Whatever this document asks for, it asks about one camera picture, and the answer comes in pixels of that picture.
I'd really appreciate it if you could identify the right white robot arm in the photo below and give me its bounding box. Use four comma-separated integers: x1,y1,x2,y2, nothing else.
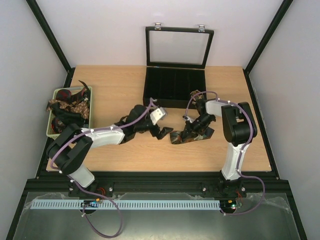
179,99,258,196

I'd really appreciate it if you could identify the rolled patterned tie in box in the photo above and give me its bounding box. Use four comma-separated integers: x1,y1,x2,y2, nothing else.
190,90,205,105

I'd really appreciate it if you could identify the pile of ties in basket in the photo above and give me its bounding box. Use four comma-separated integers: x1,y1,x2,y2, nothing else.
45,80,92,133

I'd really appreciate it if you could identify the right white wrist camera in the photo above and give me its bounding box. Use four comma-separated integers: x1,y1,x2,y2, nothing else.
182,115,194,123

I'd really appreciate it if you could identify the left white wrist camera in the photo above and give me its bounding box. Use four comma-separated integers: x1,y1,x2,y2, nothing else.
149,107,167,126

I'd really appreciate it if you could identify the purple cable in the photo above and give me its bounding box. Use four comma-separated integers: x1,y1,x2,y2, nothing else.
50,97,158,238
184,90,266,217

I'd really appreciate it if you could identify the black compartment storage box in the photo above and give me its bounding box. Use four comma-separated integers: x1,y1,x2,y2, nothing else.
142,23,215,109

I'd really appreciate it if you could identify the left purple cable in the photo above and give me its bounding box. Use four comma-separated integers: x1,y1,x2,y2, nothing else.
50,97,158,238

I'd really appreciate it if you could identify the light blue cable duct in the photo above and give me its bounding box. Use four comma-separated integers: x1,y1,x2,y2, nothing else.
30,199,221,211

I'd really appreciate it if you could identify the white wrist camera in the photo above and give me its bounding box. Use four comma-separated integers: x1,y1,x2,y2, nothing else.
149,107,167,126
182,115,194,123

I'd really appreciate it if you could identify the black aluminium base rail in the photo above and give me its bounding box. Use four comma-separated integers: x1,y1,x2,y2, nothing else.
24,170,291,198

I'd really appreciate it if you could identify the green perforated plastic basket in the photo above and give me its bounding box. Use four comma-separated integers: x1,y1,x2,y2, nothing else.
46,85,94,140

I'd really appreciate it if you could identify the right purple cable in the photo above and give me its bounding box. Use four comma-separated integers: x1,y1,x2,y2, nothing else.
184,90,266,217

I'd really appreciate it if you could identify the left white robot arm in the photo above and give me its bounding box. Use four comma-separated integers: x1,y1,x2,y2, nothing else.
46,104,174,188

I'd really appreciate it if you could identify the brown teal patterned tie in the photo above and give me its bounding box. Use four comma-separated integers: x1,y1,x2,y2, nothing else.
169,127,215,145

